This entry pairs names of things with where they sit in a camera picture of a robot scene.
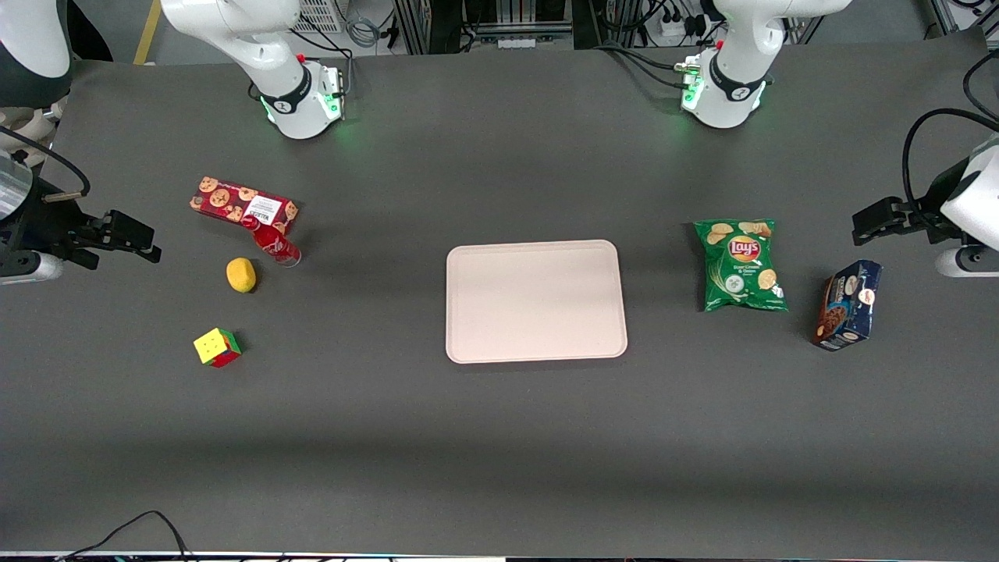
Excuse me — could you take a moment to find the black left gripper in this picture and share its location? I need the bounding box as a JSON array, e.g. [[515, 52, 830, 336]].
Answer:
[[851, 164, 972, 247]]

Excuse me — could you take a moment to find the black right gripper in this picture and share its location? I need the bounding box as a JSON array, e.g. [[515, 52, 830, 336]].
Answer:
[[0, 178, 163, 276]]

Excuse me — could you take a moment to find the red soda can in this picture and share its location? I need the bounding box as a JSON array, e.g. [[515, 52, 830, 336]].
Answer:
[[240, 215, 302, 269]]

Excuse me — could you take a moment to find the beige plastic tray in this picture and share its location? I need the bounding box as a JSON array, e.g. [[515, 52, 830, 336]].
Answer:
[[445, 239, 629, 365]]

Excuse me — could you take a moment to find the blue chocolate cookie box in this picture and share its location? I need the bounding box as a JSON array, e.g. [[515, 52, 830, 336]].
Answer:
[[811, 259, 883, 352]]

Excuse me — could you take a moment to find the red cookie box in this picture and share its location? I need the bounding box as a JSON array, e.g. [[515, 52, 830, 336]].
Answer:
[[189, 176, 300, 236]]

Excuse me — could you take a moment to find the yellow lemon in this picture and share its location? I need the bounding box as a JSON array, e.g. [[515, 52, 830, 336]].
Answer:
[[226, 257, 258, 294]]

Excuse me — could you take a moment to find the colourful puzzle cube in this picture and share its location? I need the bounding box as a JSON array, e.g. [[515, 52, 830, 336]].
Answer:
[[193, 327, 244, 369]]

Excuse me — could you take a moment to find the green Lays chips bag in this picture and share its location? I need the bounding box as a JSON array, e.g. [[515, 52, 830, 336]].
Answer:
[[693, 219, 790, 314]]

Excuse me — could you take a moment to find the white chair base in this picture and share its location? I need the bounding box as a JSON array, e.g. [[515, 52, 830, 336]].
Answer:
[[0, 100, 65, 153]]

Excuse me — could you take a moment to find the white power strip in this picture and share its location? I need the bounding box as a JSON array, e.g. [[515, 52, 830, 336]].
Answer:
[[658, 14, 709, 41]]

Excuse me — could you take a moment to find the white perforated box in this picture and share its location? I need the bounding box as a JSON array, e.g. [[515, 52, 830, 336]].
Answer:
[[292, 0, 346, 34]]

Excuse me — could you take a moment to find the dark grey table mat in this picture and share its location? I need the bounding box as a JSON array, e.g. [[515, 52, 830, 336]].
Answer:
[[0, 27, 999, 560]]

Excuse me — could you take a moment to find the aluminium equipment rack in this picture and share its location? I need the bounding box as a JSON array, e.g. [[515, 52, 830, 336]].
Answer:
[[393, 0, 603, 56]]

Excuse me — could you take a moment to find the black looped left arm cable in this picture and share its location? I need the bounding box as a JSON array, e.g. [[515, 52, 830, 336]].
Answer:
[[902, 107, 999, 221]]

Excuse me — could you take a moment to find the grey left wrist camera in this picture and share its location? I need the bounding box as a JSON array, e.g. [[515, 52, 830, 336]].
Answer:
[[935, 244, 999, 279]]

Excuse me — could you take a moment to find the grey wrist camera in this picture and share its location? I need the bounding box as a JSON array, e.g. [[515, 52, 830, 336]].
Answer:
[[935, 244, 999, 279], [0, 252, 65, 286]]

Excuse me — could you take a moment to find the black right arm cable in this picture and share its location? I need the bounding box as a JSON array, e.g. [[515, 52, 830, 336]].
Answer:
[[0, 127, 92, 204]]

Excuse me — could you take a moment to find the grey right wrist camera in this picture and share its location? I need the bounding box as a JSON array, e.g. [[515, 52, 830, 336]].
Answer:
[[0, 252, 65, 286]]

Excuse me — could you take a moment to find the thin black cable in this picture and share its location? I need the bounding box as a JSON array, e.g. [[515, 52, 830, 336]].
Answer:
[[55, 510, 196, 562]]

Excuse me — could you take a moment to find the black right base cable bundle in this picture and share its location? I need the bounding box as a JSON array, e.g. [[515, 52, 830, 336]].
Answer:
[[289, 27, 357, 102]]

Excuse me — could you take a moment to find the black base cable bundle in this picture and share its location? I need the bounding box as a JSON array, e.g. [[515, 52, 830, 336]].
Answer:
[[595, 42, 697, 91], [289, 27, 357, 102]]

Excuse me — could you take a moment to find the black left base cable bundle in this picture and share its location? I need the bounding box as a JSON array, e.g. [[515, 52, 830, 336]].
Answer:
[[595, 42, 697, 91]]

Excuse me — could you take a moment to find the grey coiled cable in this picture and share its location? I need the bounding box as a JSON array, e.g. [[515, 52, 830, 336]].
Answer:
[[345, 11, 385, 49]]

